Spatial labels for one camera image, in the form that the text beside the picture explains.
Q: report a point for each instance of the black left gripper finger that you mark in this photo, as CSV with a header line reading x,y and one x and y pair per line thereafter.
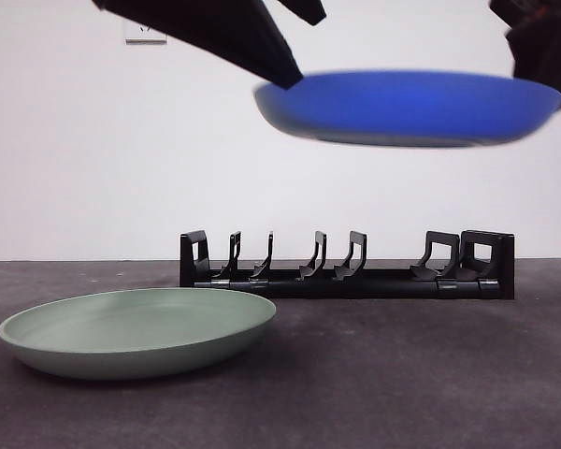
x,y
308,10
224,33

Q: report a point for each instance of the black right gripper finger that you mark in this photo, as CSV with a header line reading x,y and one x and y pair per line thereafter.
x,y
549,56

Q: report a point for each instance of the blue round plate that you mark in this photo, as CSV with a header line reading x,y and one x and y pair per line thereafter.
x,y
402,110

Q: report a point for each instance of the pale green round plate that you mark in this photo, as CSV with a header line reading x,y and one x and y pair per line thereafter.
x,y
135,346

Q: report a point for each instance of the black plastic plate rack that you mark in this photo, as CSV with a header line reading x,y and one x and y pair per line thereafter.
x,y
355,286

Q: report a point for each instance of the white wall socket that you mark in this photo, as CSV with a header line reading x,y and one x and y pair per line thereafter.
x,y
145,41

